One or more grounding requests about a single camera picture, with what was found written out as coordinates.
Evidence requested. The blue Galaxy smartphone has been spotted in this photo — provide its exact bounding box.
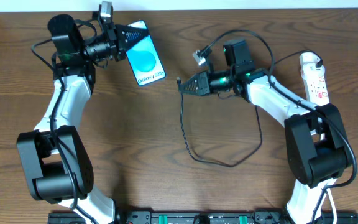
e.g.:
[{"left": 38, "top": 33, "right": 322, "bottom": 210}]
[{"left": 127, "top": 34, "right": 166, "bottom": 86}]

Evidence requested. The black USB charging cable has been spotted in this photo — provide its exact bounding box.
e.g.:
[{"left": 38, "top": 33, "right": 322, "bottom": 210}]
[{"left": 176, "top": 49, "right": 324, "bottom": 168}]

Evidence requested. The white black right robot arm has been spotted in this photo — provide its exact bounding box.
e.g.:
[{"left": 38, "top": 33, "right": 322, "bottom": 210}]
[{"left": 178, "top": 39, "right": 357, "bottom": 223}]

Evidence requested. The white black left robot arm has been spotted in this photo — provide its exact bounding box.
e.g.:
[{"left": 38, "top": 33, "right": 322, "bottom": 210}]
[{"left": 16, "top": 14, "right": 149, "bottom": 223}]

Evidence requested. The white USB charger plug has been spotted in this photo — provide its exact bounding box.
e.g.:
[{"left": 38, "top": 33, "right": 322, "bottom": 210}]
[{"left": 299, "top": 52, "right": 325, "bottom": 80}]

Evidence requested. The white power strip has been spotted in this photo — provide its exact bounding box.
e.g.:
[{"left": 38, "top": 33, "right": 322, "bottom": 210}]
[{"left": 304, "top": 75, "right": 329, "bottom": 106}]

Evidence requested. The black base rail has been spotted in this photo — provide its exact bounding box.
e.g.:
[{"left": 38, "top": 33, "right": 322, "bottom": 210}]
[{"left": 47, "top": 210, "right": 358, "bottom": 224}]

